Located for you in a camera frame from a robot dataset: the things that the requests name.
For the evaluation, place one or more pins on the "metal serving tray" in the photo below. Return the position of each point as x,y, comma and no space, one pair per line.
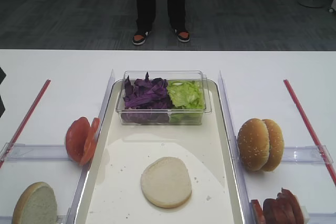
113,194

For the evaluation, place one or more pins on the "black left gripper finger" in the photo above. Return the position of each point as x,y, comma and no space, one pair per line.
2,75

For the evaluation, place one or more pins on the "rear tomato slice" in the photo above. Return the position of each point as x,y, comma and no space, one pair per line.
90,143

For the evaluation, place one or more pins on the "left upper clear cross divider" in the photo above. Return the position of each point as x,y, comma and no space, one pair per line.
33,152

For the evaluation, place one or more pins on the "clear plastic salad container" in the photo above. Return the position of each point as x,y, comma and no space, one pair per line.
168,76

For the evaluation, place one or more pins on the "green lettuce leaves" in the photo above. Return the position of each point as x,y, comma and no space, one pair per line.
186,95

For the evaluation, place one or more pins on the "right upper clear cross divider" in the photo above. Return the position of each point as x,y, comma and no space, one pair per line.
317,155

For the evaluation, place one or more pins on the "right red tape strip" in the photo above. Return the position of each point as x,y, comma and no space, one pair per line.
309,127

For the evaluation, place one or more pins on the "red tape strip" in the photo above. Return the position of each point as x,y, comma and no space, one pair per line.
24,121
309,127

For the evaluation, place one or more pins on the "white cheese block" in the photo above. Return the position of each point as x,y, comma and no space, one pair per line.
305,214

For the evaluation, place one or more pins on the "brown meat patties stack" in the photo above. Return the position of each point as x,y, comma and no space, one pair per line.
284,209

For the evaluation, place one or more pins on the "tomato slice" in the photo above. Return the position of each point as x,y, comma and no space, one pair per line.
90,143
76,137

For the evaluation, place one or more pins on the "left clear long divider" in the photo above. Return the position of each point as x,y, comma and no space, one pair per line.
73,210

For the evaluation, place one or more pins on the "left red tape strip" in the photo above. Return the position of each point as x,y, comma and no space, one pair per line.
24,121

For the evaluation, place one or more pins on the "thin bottom bun half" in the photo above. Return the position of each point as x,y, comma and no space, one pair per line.
166,183

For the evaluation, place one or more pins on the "right sesame bun top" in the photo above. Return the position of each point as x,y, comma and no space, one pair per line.
276,145

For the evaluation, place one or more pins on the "right clear long divider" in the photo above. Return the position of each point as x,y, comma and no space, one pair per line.
245,206

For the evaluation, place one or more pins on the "sesame bun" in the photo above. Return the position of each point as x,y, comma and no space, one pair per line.
253,144
276,145

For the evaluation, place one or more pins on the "large bottom bun half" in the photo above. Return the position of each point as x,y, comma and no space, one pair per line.
37,204

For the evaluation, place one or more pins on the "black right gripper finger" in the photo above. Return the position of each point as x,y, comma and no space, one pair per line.
2,107

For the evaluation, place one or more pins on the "clear long divider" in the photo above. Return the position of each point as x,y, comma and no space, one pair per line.
73,210
245,206

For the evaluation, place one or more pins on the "red bacon slice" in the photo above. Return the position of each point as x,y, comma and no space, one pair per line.
258,212

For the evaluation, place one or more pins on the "left sesame bun top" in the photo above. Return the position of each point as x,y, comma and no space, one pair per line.
253,144

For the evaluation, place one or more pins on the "clear cross divider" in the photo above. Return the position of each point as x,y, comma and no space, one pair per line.
317,155
33,152

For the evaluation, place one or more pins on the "purple cabbage shreds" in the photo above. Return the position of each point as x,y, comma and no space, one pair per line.
146,94

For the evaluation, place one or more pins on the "front tomato slice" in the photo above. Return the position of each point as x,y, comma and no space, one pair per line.
76,137

